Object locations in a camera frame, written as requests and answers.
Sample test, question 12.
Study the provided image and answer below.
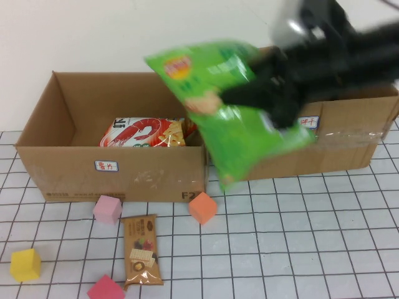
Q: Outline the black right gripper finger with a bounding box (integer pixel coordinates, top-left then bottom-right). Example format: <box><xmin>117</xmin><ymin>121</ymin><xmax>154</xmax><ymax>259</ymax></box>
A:
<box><xmin>252</xmin><ymin>46</ymin><xmax>281</xmax><ymax>80</ymax></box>
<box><xmin>219</xmin><ymin>81</ymin><xmax>276</xmax><ymax>109</ymax></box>

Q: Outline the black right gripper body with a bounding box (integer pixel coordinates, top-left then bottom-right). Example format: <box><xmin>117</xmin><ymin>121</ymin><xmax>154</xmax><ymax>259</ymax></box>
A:
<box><xmin>263</xmin><ymin>40</ymin><xmax>339</xmax><ymax>129</ymax></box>

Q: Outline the green potato chips bag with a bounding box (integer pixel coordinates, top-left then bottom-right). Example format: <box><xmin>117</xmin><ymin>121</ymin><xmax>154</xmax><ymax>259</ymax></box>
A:
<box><xmin>143</xmin><ymin>39</ymin><xmax>317</xmax><ymax>193</ymax></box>

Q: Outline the red shrimp snack bag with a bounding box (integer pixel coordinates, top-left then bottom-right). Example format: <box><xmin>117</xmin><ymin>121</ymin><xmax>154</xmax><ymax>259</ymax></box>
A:
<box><xmin>99</xmin><ymin>116</ymin><xmax>198</xmax><ymax>148</ymax></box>

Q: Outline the white label on taped box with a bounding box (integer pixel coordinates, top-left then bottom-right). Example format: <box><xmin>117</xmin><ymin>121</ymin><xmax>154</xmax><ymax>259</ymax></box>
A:
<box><xmin>297</xmin><ymin>115</ymin><xmax>319</xmax><ymax>130</ymax></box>

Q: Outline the cardboard box with clear tape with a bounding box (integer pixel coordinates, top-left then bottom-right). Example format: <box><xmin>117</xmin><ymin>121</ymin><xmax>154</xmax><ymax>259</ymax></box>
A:
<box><xmin>241</xmin><ymin>46</ymin><xmax>399</xmax><ymax>182</ymax></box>

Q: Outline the orange foam cube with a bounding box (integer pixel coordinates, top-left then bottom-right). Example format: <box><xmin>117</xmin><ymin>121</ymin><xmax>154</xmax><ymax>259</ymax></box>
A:
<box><xmin>188</xmin><ymin>191</ymin><xmax>218</xmax><ymax>225</ymax></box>

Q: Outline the white grid-patterned table mat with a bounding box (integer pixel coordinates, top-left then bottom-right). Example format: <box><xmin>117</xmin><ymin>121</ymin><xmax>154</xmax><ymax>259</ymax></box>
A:
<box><xmin>0</xmin><ymin>130</ymin><xmax>399</xmax><ymax>299</ymax></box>

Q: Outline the white label on F2 box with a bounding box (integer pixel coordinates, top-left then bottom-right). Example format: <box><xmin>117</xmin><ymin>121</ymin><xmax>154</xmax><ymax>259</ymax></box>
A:
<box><xmin>94</xmin><ymin>159</ymin><xmax>120</xmax><ymax>172</ymax></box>

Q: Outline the light pink foam cube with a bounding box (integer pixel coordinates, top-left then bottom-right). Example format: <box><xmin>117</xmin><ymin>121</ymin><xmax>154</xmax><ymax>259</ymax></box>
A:
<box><xmin>92</xmin><ymin>194</ymin><xmax>123</xmax><ymax>225</ymax></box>

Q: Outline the brown biscuit packet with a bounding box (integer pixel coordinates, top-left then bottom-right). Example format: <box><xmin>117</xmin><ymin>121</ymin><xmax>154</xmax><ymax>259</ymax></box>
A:
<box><xmin>120</xmin><ymin>213</ymin><xmax>165</xmax><ymax>290</ymax></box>

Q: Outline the cardboard box printed F2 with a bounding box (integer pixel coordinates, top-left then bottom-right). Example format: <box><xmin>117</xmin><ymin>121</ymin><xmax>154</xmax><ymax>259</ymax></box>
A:
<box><xmin>15</xmin><ymin>70</ymin><xmax>209</xmax><ymax>204</ymax></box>

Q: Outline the magenta foam cube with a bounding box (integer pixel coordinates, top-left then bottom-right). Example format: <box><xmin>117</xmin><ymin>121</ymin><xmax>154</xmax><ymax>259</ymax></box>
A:
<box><xmin>87</xmin><ymin>273</ymin><xmax>126</xmax><ymax>299</ymax></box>

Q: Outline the yellow foam cube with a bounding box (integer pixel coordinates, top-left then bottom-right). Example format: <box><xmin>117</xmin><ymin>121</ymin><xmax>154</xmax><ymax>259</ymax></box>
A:
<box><xmin>9</xmin><ymin>248</ymin><xmax>42</xmax><ymax>283</ymax></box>

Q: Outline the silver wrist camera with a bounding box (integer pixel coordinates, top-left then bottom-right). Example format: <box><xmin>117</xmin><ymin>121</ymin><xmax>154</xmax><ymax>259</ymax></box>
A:
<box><xmin>269</xmin><ymin>0</ymin><xmax>312</xmax><ymax>48</ymax></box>

